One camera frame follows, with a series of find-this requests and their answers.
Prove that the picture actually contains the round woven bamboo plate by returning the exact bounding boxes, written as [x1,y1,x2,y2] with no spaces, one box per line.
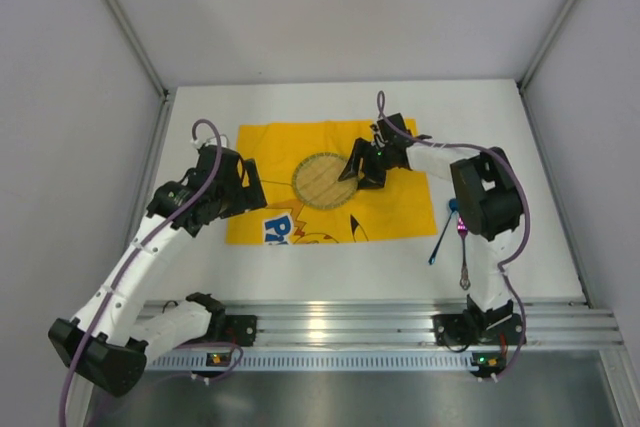
[291,152,357,210]

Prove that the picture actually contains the yellow cartoon print cloth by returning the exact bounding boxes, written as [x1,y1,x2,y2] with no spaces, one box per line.
[226,120,437,245]

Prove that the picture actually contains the blue metal spoon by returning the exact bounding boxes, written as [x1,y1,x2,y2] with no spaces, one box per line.
[428,198,459,265]

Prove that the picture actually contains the iridescent purple metal fork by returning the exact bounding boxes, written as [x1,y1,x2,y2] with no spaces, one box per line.
[457,216,471,291]

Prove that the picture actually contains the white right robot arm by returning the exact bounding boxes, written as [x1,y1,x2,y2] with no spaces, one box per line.
[339,114,531,352]

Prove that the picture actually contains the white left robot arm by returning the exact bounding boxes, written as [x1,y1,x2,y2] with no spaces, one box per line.
[48,144,267,397]

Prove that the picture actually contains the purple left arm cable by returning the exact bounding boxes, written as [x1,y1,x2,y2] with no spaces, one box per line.
[58,119,245,427]

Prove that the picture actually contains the slotted grey cable duct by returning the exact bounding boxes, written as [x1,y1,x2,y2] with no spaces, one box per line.
[146,348,504,373]

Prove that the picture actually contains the left aluminium frame post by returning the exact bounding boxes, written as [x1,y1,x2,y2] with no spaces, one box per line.
[102,0,168,98]

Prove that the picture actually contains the aluminium frame post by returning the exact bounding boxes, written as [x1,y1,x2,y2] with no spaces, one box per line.
[102,0,168,98]
[516,0,581,94]

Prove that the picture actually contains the aluminium mounting rail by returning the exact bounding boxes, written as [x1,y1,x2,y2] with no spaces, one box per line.
[226,301,624,350]

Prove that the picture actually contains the right aluminium frame post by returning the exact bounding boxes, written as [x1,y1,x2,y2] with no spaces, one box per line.
[516,0,581,94]

